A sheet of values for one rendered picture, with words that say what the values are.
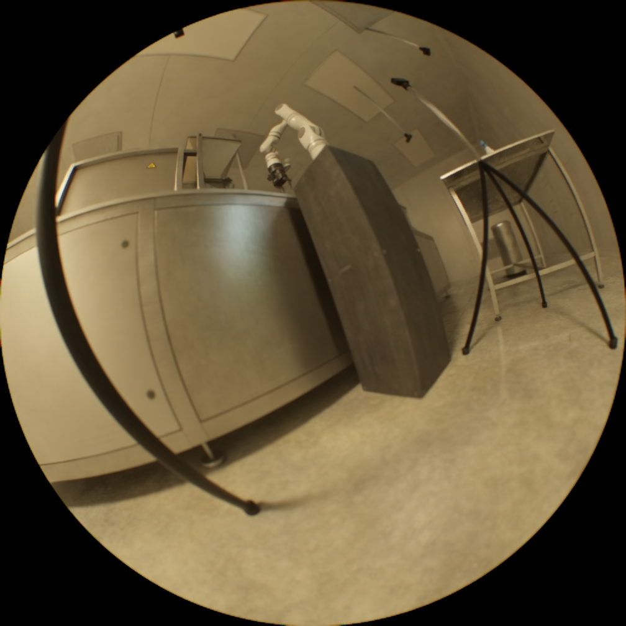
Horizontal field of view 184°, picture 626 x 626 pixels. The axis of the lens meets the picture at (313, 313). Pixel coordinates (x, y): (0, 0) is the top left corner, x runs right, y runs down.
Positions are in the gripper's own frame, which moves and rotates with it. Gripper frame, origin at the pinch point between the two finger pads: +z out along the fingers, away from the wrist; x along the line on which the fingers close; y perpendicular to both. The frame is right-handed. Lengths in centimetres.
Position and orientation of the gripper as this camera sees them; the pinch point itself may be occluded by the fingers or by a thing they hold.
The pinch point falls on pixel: (288, 192)
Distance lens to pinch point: 99.7
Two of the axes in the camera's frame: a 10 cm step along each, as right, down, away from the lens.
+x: 6.7, -2.4, -7.0
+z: 3.2, 9.5, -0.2
